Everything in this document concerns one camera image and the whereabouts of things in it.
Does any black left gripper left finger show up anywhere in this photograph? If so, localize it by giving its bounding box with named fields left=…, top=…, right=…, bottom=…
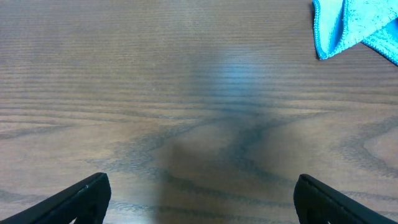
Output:
left=1, top=172, right=111, bottom=224

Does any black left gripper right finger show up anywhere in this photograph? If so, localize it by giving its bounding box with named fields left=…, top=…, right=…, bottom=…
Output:
left=294, top=174, right=397, bottom=224

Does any blue microfiber cloth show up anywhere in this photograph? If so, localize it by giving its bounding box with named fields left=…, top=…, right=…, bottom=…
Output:
left=312, top=0, right=397, bottom=65

